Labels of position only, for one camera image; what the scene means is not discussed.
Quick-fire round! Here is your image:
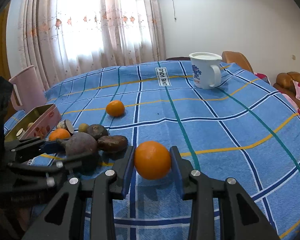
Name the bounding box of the large orange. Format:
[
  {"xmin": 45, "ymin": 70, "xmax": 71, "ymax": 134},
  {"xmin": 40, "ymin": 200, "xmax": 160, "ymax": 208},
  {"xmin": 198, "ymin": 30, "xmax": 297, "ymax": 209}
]
[{"xmin": 49, "ymin": 128, "xmax": 71, "ymax": 141}]

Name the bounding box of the purple beet root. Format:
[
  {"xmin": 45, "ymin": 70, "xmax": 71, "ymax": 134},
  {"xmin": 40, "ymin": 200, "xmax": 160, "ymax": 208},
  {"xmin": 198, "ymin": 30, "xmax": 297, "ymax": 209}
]
[{"xmin": 56, "ymin": 132, "xmax": 97, "ymax": 157}]

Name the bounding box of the dark passion fruit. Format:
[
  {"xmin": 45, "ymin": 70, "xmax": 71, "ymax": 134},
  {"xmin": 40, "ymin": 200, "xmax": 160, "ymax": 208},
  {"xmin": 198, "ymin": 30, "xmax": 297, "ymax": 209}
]
[
  {"xmin": 97, "ymin": 135, "xmax": 128, "ymax": 152},
  {"xmin": 87, "ymin": 124, "xmax": 109, "ymax": 141}
]

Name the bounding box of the small green-yellow fruit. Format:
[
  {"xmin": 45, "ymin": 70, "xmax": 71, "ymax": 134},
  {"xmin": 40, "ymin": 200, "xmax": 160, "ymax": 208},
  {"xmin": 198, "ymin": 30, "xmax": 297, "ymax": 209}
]
[{"xmin": 78, "ymin": 123, "xmax": 89, "ymax": 133}]

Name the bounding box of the small orange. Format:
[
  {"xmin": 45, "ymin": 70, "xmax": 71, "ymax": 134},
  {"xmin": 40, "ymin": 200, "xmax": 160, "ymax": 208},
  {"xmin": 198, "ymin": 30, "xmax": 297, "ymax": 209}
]
[
  {"xmin": 106, "ymin": 100, "xmax": 125, "ymax": 117},
  {"xmin": 134, "ymin": 141, "xmax": 171, "ymax": 180}
]

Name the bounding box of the pink metal tin box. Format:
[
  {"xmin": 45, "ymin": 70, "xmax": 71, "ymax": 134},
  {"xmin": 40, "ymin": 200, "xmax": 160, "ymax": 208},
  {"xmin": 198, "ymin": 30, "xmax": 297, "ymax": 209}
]
[{"xmin": 4, "ymin": 103, "xmax": 61, "ymax": 142}]

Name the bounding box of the pink electric kettle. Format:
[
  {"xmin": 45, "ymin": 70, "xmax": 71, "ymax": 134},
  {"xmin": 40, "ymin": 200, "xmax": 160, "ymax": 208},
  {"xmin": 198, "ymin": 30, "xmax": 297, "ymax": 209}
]
[{"xmin": 9, "ymin": 65, "xmax": 47, "ymax": 113}]

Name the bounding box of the blue plaid tablecloth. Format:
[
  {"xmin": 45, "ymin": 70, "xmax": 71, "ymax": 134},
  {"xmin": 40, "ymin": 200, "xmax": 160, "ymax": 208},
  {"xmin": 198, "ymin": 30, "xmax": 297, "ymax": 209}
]
[{"xmin": 45, "ymin": 61, "xmax": 300, "ymax": 239}]

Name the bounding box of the floral sheer curtain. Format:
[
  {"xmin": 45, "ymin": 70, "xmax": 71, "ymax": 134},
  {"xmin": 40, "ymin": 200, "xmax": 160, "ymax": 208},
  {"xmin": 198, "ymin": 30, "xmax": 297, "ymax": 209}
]
[{"xmin": 14, "ymin": 0, "xmax": 166, "ymax": 90}]

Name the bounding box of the white printed mug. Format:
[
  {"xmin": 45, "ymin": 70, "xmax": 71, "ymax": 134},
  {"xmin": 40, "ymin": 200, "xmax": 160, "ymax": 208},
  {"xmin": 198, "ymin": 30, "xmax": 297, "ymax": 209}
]
[{"xmin": 189, "ymin": 52, "xmax": 222, "ymax": 89}]

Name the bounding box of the brown leather sofa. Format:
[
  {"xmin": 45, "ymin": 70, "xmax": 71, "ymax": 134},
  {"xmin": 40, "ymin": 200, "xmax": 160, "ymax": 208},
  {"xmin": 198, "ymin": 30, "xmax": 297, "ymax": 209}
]
[{"xmin": 273, "ymin": 72, "xmax": 300, "ymax": 114}]

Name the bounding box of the dark round stool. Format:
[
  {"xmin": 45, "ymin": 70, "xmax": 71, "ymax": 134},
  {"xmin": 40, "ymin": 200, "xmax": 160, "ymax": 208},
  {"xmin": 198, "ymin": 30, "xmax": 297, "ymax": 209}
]
[{"xmin": 166, "ymin": 56, "xmax": 191, "ymax": 61}]

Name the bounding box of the brown leather armchair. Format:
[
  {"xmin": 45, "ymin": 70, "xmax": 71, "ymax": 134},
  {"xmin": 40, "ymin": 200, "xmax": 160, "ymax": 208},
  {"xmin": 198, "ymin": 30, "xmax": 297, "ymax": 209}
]
[{"xmin": 222, "ymin": 51, "xmax": 254, "ymax": 73}]

